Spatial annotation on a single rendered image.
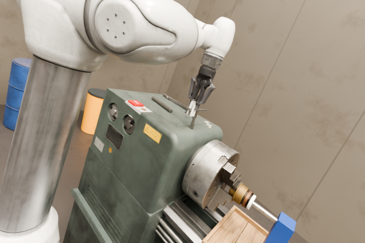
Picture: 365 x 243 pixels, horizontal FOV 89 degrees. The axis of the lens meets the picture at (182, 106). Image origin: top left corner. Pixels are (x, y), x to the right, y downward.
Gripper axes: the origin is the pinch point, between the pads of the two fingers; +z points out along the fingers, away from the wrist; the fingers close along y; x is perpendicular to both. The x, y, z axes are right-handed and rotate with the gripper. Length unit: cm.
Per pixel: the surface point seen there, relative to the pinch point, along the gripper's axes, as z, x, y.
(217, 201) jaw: 34.6, 6.4, 26.9
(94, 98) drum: 76, 70, -205
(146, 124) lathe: 13.4, -14.1, -11.2
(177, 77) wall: 21, 278, -237
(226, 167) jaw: 16.8, 3.5, 24.7
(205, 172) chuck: 21.4, -2.5, 19.3
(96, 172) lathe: 59, -14, -37
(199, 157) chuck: 18.3, -0.8, 13.1
